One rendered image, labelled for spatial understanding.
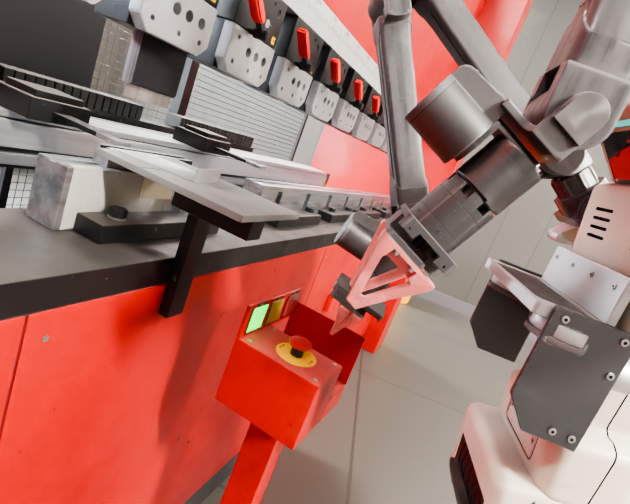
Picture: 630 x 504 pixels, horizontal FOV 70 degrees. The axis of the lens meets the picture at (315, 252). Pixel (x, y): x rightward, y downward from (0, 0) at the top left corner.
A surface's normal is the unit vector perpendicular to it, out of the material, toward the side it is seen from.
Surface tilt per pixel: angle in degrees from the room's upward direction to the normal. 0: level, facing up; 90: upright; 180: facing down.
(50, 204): 90
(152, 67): 90
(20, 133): 90
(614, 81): 90
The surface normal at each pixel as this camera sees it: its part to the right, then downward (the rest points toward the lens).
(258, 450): -0.40, 0.07
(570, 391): -0.14, 0.19
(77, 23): 0.86, 0.40
